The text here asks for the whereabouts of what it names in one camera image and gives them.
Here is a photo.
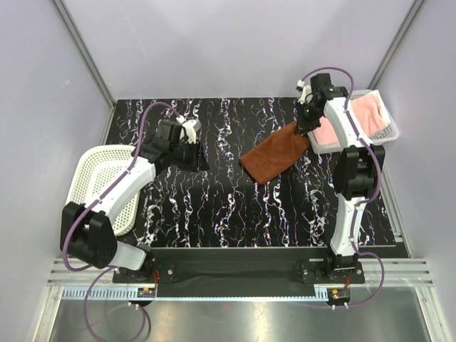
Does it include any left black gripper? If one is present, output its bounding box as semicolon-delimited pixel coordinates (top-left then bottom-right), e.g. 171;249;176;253
170;139;209;172

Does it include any pink towel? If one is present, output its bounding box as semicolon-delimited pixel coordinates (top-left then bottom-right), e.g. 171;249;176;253
313;90;390;146

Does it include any brown towel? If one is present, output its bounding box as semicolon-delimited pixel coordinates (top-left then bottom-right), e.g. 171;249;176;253
239;121;310;185

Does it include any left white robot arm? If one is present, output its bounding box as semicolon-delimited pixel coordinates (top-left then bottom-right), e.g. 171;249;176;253
61;119;209;282

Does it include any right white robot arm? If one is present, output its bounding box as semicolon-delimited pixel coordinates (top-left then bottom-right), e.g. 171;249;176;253
294;67;385;283

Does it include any white basket with towels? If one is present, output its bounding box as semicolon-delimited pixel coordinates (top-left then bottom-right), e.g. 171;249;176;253
66;145;139;237

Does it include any empty white mesh basket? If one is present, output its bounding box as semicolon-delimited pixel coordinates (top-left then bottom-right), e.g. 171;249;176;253
308;90;400;154

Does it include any black marble pattern mat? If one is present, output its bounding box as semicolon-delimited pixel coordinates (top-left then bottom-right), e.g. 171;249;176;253
67;96;410;259

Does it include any left controller board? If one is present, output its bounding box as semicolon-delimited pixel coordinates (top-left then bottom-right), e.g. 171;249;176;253
137;287;157;298

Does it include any controller board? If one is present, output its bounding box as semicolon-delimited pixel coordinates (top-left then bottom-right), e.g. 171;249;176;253
137;287;157;298
327;288;351;303

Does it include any right controller board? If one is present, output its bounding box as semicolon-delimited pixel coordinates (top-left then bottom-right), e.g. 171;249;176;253
327;288;351;303

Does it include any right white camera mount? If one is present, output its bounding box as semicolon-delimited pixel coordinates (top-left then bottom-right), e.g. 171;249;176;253
296;79;312;105

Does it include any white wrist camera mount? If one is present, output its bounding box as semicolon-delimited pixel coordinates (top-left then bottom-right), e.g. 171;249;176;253
176;115;202;143

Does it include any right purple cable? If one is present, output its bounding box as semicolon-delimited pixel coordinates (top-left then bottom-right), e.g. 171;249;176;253
297;66;385;308

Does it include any purple cable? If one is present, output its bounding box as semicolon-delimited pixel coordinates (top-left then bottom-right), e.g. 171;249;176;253
60;101;186;338
297;66;385;308

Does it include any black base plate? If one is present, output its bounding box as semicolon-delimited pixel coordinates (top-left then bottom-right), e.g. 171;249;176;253
112;247;366;284

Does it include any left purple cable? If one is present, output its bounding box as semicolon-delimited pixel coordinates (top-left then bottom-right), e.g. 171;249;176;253
60;101;186;338

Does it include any slotted cable duct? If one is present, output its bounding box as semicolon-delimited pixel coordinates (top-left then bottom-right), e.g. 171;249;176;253
63;286;153;301

